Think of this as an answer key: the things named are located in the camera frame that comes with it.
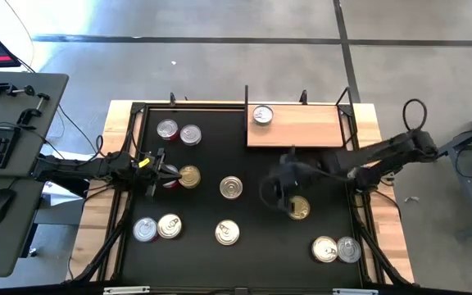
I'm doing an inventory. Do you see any black table mat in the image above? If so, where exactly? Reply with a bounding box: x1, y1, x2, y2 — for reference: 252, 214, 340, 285
120, 107, 363, 289

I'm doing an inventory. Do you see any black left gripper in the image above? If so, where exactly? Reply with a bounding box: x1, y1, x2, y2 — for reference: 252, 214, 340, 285
135, 147, 182, 199

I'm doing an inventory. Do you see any grey desk top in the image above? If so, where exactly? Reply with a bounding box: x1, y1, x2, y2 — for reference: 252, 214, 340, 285
0, 175, 48, 279
0, 70, 70, 179

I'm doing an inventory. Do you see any red seafood can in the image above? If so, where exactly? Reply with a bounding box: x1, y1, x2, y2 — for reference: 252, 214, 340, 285
132, 216, 159, 243
156, 118, 179, 142
163, 164, 181, 190
336, 236, 362, 264

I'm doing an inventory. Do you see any black metal shelf frame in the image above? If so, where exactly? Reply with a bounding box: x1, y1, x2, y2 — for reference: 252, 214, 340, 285
243, 84, 360, 149

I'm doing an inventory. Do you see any wooden shelf board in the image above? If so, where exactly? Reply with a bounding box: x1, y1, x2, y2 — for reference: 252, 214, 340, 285
246, 103, 345, 148

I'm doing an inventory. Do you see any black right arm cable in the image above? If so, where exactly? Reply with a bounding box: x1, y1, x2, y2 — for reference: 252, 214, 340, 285
402, 98, 429, 133

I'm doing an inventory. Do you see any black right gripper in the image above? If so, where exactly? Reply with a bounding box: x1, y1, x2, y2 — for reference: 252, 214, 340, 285
275, 154, 309, 205

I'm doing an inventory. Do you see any white metal bracket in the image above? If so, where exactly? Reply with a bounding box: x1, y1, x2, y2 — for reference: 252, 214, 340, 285
102, 285, 152, 295
332, 288, 379, 295

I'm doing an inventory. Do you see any gold-lidded green seafood can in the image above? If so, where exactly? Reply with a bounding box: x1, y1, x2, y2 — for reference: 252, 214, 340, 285
288, 195, 311, 221
178, 165, 202, 190

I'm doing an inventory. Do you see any black metal table frame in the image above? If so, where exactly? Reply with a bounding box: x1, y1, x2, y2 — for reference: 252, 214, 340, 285
66, 92, 416, 288

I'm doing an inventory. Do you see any black desk clamp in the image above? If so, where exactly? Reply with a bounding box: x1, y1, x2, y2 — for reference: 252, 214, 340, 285
0, 79, 36, 100
16, 92, 52, 126

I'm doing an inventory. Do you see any black desk cable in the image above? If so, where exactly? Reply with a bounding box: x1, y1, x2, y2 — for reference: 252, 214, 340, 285
55, 102, 105, 159

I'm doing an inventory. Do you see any silver-lidded green seafood can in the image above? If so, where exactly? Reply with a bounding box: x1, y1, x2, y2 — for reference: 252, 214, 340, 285
252, 104, 275, 126
179, 124, 203, 148

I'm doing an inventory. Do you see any blue Wild Planet salmon can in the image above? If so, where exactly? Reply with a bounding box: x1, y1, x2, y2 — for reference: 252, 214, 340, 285
219, 175, 244, 201
157, 213, 183, 240
214, 219, 241, 247
311, 235, 339, 264

